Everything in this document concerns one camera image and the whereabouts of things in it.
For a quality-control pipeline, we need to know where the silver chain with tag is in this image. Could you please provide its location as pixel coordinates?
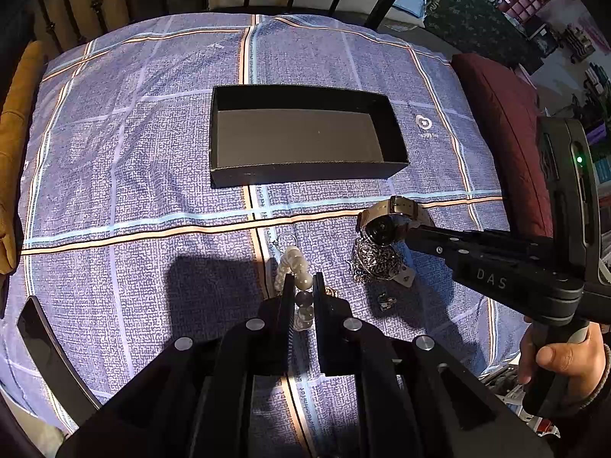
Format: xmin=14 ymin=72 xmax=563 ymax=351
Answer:
xmin=351 ymin=238 xmax=417 ymax=289

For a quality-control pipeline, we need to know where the dark red pillow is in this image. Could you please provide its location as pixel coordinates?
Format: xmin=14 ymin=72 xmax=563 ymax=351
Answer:
xmin=451 ymin=53 xmax=553 ymax=237

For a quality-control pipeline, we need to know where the brown white strap watch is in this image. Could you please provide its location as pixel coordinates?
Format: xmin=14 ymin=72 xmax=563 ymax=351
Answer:
xmin=356 ymin=195 xmax=434 ymax=247

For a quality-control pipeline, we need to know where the mustard yellow pillow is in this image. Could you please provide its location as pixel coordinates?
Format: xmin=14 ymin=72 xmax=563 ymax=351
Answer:
xmin=0 ymin=40 xmax=45 ymax=275

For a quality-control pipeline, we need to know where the white pearl bracelet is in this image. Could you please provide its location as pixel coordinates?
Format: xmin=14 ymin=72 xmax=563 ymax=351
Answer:
xmin=273 ymin=245 xmax=316 ymax=333

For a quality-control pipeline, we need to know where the black open jewelry box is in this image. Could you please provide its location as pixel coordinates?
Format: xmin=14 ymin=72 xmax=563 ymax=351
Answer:
xmin=209 ymin=84 xmax=409 ymax=188

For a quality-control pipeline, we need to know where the blue plaid bed sheet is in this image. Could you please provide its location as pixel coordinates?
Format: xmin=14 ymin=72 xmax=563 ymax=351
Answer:
xmin=1 ymin=16 xmax=525 ymax=457

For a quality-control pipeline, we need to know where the right human hand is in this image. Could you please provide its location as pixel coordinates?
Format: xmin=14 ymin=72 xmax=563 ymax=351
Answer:
xmin=518 ymin=323 xmax=607 ymax=403

